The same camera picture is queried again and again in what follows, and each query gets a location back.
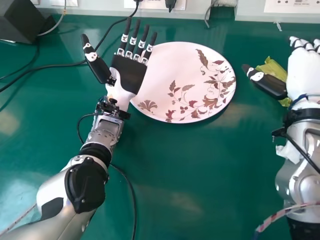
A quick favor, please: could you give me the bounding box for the white socket plate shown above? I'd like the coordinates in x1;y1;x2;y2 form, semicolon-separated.
263;0;320;13
51;0;80;7
123;0;187;11

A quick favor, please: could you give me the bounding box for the plate with brown leaf pattern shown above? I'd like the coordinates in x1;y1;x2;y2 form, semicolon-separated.
128;41;237;125

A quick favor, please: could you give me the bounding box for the red and white striped cable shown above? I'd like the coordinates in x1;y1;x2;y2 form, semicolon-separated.
253;201;320;240

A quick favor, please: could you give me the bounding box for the black power cable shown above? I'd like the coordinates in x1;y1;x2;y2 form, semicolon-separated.
0;37;41;81
0;0;145;92

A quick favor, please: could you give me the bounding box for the black cable on forearm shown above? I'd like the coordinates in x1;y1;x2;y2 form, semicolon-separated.
271;126;320;175

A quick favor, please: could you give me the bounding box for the pale corrugated hose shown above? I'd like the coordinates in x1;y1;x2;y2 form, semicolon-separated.
211;0;238;8

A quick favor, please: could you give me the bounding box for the black box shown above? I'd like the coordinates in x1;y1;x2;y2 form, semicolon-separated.
0;0;57;45

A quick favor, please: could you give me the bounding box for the braided grey cable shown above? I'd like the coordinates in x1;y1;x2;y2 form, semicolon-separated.
0;203;38;235

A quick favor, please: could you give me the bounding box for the yellow-green biscuit packet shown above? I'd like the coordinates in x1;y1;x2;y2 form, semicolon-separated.
254;56;294;108

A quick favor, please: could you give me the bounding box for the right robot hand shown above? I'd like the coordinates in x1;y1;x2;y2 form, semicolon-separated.
241;36;320;123

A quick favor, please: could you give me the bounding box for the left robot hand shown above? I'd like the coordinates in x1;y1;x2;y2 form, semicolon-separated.
79;17;158;121

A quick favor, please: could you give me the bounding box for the black plug adapter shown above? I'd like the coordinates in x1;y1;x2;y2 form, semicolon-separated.
164;0;178;13

